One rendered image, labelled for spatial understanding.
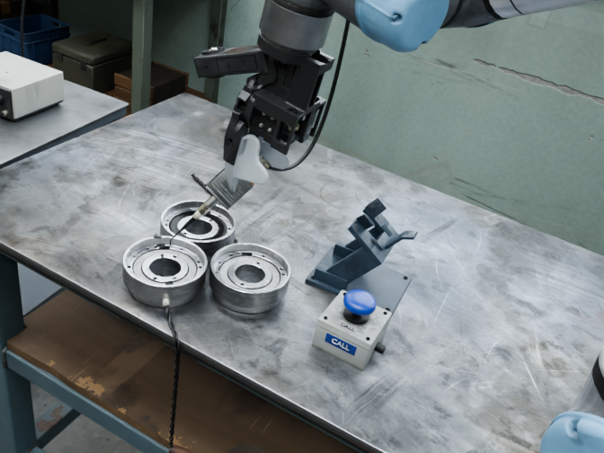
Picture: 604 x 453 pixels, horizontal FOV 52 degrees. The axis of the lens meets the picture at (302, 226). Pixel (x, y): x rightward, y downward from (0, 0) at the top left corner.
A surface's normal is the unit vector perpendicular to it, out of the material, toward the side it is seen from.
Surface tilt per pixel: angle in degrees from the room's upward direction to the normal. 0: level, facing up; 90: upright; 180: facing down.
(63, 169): 0
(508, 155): 90
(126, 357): 0
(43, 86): 90
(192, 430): 0
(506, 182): 90
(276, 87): 91
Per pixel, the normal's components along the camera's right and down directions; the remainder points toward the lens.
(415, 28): 0.60, 0.62
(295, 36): -0.02, 0.62
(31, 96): 0.90, 0.36
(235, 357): 0.17, -0.82
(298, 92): -0.48, 0.43
